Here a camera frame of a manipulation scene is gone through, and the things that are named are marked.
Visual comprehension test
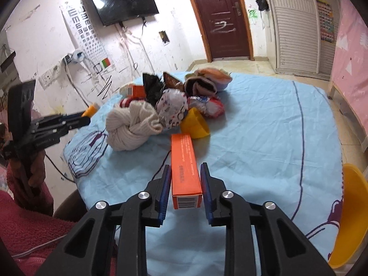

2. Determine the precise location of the black plastic bag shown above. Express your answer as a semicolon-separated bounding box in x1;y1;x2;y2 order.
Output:
142;73;164;107

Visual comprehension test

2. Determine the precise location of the orange cardboard box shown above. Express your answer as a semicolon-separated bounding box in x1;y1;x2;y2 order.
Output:
171;133;202;209

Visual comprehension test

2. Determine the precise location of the person left hand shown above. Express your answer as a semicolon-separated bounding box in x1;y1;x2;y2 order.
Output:
9;150;46;197

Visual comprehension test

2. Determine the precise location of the cream knitted garment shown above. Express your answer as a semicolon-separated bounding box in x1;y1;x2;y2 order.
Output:
105;101;164;151

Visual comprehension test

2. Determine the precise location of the yellow plastic bin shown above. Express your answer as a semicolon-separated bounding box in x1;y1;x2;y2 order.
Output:
329;163;367;268

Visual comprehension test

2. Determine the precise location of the eye chart poster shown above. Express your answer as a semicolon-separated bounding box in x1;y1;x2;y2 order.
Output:
60;2;111;74

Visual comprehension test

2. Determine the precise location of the brown snack wrapper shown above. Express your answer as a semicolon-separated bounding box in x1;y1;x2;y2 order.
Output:
163;72;184;92

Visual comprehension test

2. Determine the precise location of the small yellow plastic cup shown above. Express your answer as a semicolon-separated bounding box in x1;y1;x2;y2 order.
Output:
180;108;210;139

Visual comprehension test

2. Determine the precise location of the red white snack bag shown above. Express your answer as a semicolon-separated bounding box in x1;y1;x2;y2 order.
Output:
188;96;225;118

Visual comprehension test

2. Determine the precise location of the dark red door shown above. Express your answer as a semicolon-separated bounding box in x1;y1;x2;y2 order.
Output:
190;0;254;62

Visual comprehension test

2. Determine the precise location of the pink curtain with trees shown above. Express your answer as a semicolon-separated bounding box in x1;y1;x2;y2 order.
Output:
330;0;367;150

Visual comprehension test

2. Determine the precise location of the black hanging bag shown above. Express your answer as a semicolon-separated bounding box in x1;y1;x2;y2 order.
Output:
256;0;270;12

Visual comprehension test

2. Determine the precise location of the white louvered wardrobe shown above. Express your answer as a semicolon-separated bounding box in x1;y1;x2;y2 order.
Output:
266;0;340;80

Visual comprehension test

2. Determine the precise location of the white wall power strip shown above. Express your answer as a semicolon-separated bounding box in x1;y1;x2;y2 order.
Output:
38;61;62;90

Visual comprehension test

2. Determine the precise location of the colourful wall chart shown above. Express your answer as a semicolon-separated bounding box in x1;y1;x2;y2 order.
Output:
316;0;335;44

